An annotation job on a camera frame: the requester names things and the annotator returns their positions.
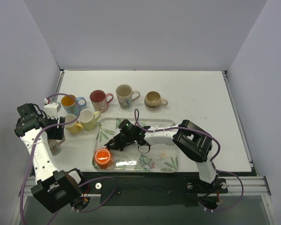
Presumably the beige round teapot mug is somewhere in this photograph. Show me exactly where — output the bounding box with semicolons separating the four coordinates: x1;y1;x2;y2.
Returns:
144;91;168;111

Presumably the lime green mug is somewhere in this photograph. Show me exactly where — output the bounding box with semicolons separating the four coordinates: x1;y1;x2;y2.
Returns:
78;109;101;131

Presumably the blue butterfly mug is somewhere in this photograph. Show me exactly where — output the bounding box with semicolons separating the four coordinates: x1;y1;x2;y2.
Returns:
61;95;87;116

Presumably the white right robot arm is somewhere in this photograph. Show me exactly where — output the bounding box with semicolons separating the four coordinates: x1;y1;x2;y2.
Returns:
105;119;221;192

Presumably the yellow mug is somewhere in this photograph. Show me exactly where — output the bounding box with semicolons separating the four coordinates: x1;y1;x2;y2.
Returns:
65;114;83;134

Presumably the orange mug black handle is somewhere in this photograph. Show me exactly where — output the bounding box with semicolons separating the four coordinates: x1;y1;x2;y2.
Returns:
93;148;114;169

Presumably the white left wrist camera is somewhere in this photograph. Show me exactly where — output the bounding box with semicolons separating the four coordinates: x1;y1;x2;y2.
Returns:
43;102;61;119

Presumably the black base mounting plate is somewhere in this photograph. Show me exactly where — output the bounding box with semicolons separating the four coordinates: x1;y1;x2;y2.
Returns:
81;172;228;206

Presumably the cream floral mug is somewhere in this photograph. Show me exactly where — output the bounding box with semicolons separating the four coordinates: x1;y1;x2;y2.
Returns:
116;84;140;110

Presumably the cream coral pattern mug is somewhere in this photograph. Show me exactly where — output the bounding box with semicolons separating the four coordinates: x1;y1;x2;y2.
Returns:
48;137;66;156

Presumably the floral leaf serving tray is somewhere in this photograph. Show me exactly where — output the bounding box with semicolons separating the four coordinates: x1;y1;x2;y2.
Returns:
92;118;180;173

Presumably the aluminium frame rail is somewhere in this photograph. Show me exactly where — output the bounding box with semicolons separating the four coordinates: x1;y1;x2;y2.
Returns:
24;176;272;197

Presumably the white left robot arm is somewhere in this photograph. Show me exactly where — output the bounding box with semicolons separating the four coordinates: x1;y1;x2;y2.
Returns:
15;103;87;213

